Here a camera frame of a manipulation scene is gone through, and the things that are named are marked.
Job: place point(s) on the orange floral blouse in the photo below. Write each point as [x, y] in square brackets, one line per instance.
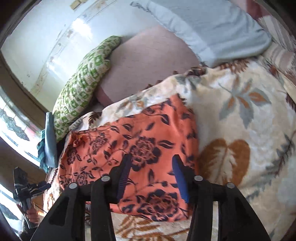
[152, 138]

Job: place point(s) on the wall switch plate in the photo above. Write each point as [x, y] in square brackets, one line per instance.
[75, 4]

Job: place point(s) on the pink bed sheet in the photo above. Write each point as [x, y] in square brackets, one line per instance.
[148, 57]

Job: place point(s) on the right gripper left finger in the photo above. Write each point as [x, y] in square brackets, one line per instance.
[66, 219]

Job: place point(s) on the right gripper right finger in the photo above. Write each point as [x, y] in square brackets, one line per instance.
[236, 218]

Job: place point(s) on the green patterned pillow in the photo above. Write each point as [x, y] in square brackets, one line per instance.
[78, 90]

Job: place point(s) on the blue folded cloth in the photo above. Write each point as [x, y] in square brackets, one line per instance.
[51, 159]

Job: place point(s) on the person's left hand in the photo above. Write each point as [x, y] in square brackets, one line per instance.
[32, 215]

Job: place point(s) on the window with curtain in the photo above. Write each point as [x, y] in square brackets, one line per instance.
[18, 149]

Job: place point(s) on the striped floral quilt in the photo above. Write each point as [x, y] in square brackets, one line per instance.
[279, 58]

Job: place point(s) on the teal striped cloth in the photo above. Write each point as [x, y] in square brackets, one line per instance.
[41, 153]

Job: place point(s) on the light blue pillow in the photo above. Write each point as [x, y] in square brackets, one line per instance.
[216, 31]

